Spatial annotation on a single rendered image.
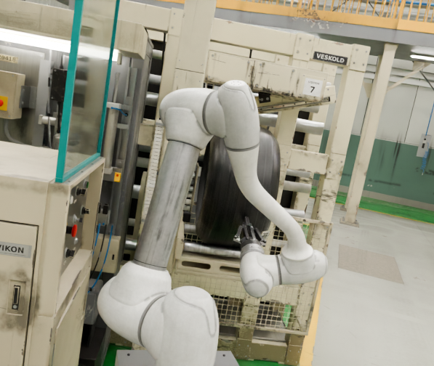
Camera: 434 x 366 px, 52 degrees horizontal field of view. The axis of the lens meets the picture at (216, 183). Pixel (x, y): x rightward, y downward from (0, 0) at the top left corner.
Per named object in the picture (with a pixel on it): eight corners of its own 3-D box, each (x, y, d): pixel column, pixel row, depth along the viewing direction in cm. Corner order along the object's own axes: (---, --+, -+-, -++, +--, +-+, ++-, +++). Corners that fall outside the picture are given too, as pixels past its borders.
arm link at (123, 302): (131, 353, 116) (78, 324, 129) (169, 348, 130) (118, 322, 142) (211, 79, 124) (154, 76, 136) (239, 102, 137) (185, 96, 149)
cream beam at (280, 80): (203, 80, 215) (209, 50, 212) (201, 83, 239) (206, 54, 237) (323, 102, 221) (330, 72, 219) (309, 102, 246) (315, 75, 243)
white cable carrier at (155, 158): (141, 224, 200) (156, 119, 192) (142, 221, 205) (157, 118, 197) (150, 225, 201) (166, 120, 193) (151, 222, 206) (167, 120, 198)
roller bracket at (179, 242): (174, 259, 192) (177, 238, 190) (175, 232, 231) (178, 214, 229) (182, 261, 192) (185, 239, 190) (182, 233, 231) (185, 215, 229)
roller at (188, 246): (182, 238, 198) (181, 246, 200) (182, 244, 194) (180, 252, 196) (258, 249, 202) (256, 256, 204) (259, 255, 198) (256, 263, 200)
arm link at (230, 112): (269, 136, 131) (231, 131, 139) (264, 76, 123) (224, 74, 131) (246, 153, 122) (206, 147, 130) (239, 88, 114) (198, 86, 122)
